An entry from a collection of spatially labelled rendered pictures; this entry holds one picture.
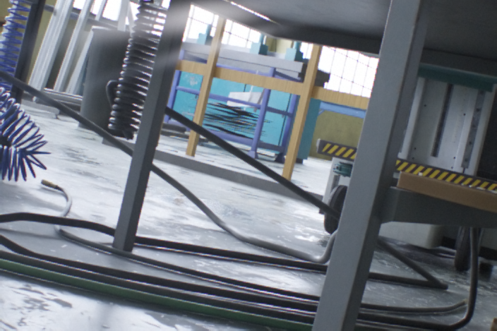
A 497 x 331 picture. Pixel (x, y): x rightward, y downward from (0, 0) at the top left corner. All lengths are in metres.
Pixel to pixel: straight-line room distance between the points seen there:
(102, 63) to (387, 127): 5.74
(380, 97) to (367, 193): 0.09
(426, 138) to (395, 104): 2.40
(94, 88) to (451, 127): 3.83
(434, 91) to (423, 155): 0.24
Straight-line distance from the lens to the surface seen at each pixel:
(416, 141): 3.25
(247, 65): 10.82
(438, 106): 3.25
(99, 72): 6.53
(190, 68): 5.46
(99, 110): 6.52
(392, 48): 0.85
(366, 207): 0.84
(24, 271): 1.36
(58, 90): 8.19
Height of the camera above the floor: 0.31
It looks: 2 degrees down
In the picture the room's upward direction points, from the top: 13 degrees clockwise
